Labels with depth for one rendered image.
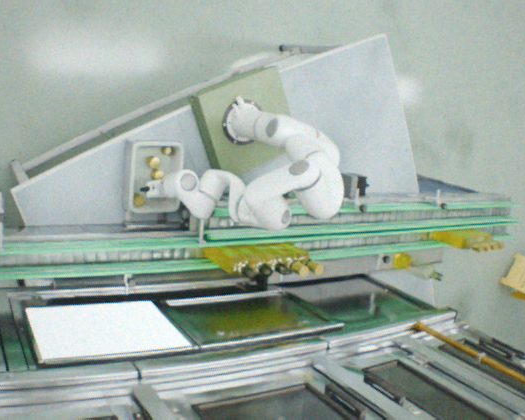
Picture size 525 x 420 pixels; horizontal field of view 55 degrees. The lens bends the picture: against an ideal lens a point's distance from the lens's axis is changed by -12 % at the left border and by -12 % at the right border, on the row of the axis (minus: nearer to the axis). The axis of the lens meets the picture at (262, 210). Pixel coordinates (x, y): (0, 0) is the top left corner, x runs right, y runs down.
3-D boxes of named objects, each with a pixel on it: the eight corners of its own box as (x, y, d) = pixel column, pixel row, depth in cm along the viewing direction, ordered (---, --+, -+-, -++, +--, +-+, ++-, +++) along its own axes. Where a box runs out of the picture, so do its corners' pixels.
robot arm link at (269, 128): (257, 107, 170) (285, 113, 156) (291, 121, 177) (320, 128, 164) (246, 137, 171) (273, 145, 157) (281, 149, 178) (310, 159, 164)
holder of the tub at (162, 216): (121, 222, 182) (127, 228, 175) (126, 139, 176) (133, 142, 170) (168, 221, 191) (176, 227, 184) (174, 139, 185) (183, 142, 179)
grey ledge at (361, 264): (254, 276, 210) (270, 286, 200) (256, 253, 208) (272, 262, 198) (427, 256, 258) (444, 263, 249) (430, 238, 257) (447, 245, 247)
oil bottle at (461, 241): (431, 238, 242) (476, 256, 219) (433, 226, 241) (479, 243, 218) (438, 237, 245) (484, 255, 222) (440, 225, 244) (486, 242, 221)
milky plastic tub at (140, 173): (121, 207, 180) (129, 213, 173) (126, 138, 176) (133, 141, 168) (169, 206, 189) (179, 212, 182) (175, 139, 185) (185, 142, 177)
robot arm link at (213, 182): (250, 230, 151) (197, 216, 165) (272, 189, 155) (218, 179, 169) (232, 214, 145) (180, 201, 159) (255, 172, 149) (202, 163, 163)
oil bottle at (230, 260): (203, 257, 186) (234, 278, 168) (204, 240, 185) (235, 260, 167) (219, 255, 189) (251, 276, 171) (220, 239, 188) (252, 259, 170)
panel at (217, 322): (20, 315, 147) (39, 372, 119) (20, 306, 147) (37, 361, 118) (282, 294, 193) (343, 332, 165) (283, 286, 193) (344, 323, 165)
